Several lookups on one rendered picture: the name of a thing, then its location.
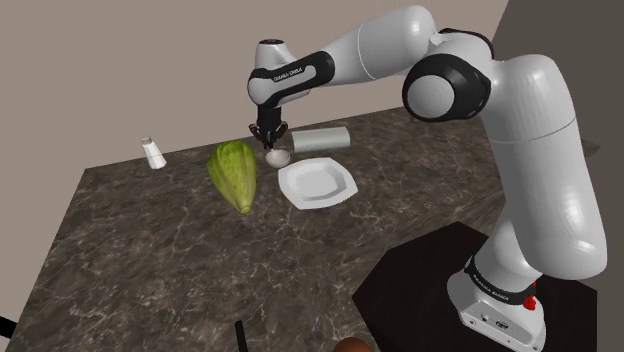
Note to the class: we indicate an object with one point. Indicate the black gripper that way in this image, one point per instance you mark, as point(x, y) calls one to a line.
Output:
point(269, 116)

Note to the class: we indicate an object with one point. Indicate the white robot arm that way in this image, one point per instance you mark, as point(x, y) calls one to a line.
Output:
point(531, 161)

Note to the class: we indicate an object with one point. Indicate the small white bowl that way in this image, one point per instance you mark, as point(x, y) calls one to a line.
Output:
point(279, 158)

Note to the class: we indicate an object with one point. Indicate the grey paper roll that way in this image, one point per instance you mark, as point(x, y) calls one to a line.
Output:
point(322, 139)

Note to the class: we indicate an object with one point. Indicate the green cabbage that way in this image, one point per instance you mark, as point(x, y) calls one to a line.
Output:
point(234, 173)

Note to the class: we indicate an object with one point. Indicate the white plate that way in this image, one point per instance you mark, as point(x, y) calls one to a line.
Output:
point(317, 184)

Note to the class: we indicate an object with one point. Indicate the white salt shaker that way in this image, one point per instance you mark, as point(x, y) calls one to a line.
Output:
point(154, 156)

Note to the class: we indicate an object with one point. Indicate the black upright stick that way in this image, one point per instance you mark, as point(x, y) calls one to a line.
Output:
point(240, 337)

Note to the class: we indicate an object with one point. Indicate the dark robot stand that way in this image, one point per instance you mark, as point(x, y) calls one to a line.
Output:
point(409, 292)

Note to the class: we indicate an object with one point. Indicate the brown round object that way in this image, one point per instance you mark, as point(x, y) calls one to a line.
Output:
point(352, 345)

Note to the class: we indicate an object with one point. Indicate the black bar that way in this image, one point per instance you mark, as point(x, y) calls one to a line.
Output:
point(7, 325)

